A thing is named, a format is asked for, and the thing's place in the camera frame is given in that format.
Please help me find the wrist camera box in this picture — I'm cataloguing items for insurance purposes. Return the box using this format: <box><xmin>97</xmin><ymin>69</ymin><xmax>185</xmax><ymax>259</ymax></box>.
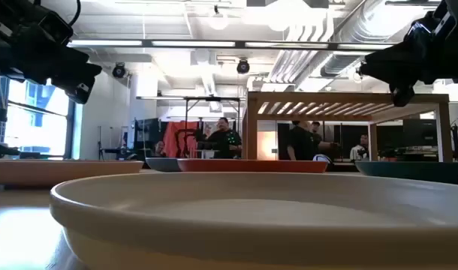
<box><xmin>38</xmin><ymin>10</ymin><xmax>74</xmax><ymax>47</ymax></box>
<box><xmin>405</xmin><ymin>9</ymin><xmax>458</xmax><ymax>44</ymax></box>

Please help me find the black metal frame stand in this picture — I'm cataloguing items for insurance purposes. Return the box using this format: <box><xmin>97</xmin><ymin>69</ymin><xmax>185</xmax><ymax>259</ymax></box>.
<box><xmin>135</xmin><ymin>95</ymin><xmax>242</xmax><ymax>161</ymax></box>

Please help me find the cream plate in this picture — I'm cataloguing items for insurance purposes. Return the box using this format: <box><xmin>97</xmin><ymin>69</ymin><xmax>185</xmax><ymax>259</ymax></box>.
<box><xmin>50</xmin><ymin>171</ymin><xmax>458</xmax><ymax>270</ymax></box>

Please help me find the white globe pendant lamp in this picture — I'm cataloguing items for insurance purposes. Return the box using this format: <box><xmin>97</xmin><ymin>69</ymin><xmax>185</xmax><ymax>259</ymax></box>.
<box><xmin>207</xmin><ymin>4</ymin><xmax>231</xmax><ymax>32</ymax></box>

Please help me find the orange lit panel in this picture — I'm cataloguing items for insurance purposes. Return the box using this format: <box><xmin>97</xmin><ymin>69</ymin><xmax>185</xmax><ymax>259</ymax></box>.
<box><xmin>256</xmin><ymin>130</ymin><xmax>279</xmax><ymax>162</ymax></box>

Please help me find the dark teal plate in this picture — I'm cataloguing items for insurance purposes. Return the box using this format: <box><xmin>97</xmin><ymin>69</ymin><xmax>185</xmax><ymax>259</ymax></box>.
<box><xmin>355</xmin><ymin>160</ymin><xmax>458</xmax><ymax>185</ymax></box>

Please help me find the wooden slatted shelf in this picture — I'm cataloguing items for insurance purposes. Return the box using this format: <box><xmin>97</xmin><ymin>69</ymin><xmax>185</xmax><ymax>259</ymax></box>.
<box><xmin>242</xmin><ymin>91</ymin><xmax>453</xmax><ymax>172</ymax></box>

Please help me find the red cloth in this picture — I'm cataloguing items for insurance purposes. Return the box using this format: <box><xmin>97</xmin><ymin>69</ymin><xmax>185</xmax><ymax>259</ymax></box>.
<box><xmin>162</xmin><ymin>120</ymin><xmax>200</xmax><ymax>159</ymax></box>

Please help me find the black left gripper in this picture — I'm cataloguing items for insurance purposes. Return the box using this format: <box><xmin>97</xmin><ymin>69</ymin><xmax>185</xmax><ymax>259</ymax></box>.
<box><xmin>0</xmin><ymin>33</ymin><xmax>103</xmax><ymax>105</ymax></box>

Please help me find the orange-red plate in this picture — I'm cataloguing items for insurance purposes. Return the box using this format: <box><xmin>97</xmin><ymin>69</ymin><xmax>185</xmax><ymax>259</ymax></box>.
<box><xmin>176</xmin><ymin>158</ymin><xmax>329</xmax><ymax>174</ymax></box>

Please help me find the black ceiling spot lamp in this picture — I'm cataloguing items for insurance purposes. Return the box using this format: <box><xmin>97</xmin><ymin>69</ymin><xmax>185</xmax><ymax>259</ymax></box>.
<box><xmin>236</xmin><ymin>58</ymin><xmax>251</xmax><ymax>75</ymax></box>
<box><xmin>112</xmin><ymin>62</ymin><xmax>127</xmax><ymax>80</ymax></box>

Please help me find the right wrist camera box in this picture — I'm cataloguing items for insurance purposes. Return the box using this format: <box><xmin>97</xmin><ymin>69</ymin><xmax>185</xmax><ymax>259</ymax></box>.
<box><xmin>405</xmin><ymin>9</ymin><xmax>458</xmax><ymax>44</ymax></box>

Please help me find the black aluminium table frame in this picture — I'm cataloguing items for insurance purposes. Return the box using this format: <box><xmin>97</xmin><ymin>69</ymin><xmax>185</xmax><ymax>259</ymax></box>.
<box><xmin>326</xmin><ymin>162</ymin><xmax>360</xmax><ymax>173</ymax></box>

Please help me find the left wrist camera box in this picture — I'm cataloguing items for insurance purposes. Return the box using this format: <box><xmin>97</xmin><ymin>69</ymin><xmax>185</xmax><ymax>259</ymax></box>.
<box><xmin>38</xmin><ymin>10</ymin><xmax>74</xmax><ymax>47</ymax></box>

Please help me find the silver ventilation duct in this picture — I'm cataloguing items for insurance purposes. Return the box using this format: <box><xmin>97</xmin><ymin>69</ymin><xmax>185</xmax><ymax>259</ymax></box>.
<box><xmin>320</xmin><ymin>0</ymin><xmax>416</xmax><ymax>78</ymax></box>

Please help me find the black tripod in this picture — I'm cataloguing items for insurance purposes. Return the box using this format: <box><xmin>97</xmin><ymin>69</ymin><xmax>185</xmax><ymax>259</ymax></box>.
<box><xmin>96</xmin><ymin>125</ymin><xmax>106</xmax><ymax>162</ymax></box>

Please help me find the black monitor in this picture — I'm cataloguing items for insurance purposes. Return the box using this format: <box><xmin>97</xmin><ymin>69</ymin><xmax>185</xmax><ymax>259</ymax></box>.
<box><xmin>402</xmin><ymin>118</ymin><xmax>438</xmax><ymax>149</ymax></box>

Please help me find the grey-blue plate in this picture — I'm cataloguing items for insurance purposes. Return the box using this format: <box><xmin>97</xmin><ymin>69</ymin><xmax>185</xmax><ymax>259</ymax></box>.
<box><xmin>145</xmin><ymin>157</ymin><xmax>182</xmax><ymax>173</ymax></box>

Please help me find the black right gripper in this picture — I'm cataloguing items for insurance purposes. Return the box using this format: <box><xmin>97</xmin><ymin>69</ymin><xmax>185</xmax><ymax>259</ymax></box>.
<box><xmin>357</xmin><ymin>36</ymin><xmax>458</xmax><ymax>108</ymax></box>

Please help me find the large window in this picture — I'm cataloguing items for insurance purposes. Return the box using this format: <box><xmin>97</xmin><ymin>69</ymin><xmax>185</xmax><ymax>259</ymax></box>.
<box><xmin>0</xmin><ymin>74</ymin><xmax>76</xmax><ymax>160</ymax></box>

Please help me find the white and blue ball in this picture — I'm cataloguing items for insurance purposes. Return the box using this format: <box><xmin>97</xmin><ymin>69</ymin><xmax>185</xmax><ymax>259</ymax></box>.
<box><xmin>312</xmin><ymin>153</ymin><xmax>333</xmax><ymax>165</ymax></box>

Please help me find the person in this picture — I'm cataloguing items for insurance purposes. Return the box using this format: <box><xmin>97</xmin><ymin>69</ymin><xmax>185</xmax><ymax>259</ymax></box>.
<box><xmin>310</xmin><ymin>121</ymin><xmax>324</xmax><ymax>146</ymax></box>
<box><xmin>286</xmin><ymin>120</ymin><xmax>341</xmax><ymax>162</ymax></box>
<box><xmin>349</xmin><ymin>133</ymin><xmax>370</xmax><ymax>162</ymax></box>
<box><xmin>203</xmin><ymin>117</ymin><xmax>243</xmax><ymax>160</ymax></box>
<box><xmin>151</xmin><ymin>140</ymin><xmax>169</xmax><ymax>158</ymax></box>

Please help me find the long linear ceiling light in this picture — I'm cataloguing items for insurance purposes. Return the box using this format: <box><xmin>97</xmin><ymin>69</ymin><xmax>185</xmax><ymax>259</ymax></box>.
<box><xmin>66</xmin><ymin>38</ymin><xmax>397</xmax><ymax>52</ymax></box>

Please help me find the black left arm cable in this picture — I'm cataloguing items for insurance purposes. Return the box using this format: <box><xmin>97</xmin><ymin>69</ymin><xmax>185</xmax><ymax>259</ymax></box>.
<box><xmin>68</xmin><ymin>0</ymin><xmax>83</xmax><ymax>28</ymax></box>

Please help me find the pink plate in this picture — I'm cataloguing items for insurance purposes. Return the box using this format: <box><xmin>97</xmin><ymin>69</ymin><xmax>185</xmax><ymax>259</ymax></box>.
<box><xmin>0</xmin><ymin>160</ymin><xmax>144</xmax><ymax>188</ymax></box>

